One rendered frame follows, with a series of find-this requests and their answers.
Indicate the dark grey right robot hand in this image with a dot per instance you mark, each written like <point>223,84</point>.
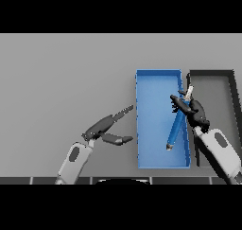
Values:
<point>196,112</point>

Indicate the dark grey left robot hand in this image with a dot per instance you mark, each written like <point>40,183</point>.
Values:
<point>102,126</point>

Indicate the blue pipe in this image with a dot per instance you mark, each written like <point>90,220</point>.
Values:
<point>176,126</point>

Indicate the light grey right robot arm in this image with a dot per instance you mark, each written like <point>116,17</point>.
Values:
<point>220,153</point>

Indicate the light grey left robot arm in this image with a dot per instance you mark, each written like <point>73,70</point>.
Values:
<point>74,159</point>

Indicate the dark grey bin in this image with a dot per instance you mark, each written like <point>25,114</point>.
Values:
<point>214,95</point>

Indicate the blue bin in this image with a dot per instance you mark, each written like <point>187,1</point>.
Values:
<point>157,120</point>

